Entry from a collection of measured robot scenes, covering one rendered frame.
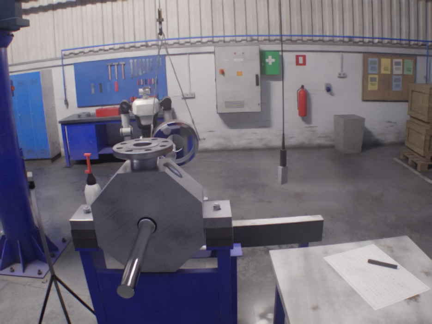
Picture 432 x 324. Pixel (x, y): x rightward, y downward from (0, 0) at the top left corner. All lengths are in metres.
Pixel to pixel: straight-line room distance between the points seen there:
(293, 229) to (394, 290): 0.76
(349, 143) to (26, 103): 6.06
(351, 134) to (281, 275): 5.27
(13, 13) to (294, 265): 2.76
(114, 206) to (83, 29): 5.86
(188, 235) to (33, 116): 5.80
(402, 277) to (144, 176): 1.18
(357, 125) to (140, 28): 4.34
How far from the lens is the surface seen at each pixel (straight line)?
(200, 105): 6.68
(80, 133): 6.49
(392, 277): 1.63
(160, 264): 1.64
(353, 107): 7.18
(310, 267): 1.62
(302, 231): 2.05
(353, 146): 6.74
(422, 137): 6.04
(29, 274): 3.45
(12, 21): 3.12
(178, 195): 1.47
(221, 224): 1.53
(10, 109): 3.29
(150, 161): 1.48
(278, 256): 1.69
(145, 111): 3.64
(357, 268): 1.65
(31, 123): 7.13
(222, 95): 6.33
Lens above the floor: 1.77
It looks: 16 degrees down
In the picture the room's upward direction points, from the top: 3 degrees counter-clockwise
